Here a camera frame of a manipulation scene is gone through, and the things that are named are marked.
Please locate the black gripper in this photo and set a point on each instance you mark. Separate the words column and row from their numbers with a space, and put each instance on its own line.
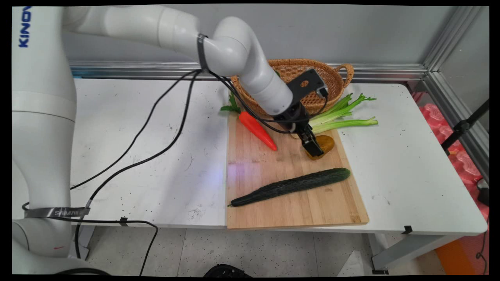
column 293, row 117

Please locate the yellow-brown potato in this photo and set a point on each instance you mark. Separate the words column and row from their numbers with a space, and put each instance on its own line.
column 328, row 143

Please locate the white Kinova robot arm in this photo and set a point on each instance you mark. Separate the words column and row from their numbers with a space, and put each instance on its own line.
column 39, row 117

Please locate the green celery bunch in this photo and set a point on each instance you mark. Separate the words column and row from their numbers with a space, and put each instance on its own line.
column 343, row 124

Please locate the dark green cucumber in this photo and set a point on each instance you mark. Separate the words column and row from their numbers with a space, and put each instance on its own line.
column 293, row 185

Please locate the orange carrot with green leaves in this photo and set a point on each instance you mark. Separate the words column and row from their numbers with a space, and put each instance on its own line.
column 256, row 127

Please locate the bamboo cutting board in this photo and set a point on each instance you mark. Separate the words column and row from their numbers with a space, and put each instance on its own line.
column 297, row 212

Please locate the black round floor object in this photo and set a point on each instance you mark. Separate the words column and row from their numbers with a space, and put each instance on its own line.
column 226, row 270

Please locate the white table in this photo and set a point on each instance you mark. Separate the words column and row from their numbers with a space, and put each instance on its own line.
column 156, row 156

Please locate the black tripod stand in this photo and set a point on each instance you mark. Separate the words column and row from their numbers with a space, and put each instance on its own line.
column 463, row 125

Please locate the pink foam mat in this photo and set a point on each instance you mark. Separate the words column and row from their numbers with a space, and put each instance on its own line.
column 468, row 168

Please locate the small black device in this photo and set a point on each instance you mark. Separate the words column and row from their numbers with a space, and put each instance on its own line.
column 484, row 195

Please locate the orange floor board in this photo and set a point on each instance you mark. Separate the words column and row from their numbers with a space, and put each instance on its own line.
column 453, row 257

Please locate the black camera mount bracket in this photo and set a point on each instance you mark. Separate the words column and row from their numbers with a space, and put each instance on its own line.
column 313, row 88

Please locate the long aluminium frame rail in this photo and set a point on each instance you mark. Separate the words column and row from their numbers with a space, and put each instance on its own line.
column 390, row 72

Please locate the short aluminium frame rail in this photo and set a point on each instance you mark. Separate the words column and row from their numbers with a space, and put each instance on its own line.
column 449, row 107

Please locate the aluminium frame post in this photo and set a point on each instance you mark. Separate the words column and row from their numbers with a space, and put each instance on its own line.
column 453, row 37

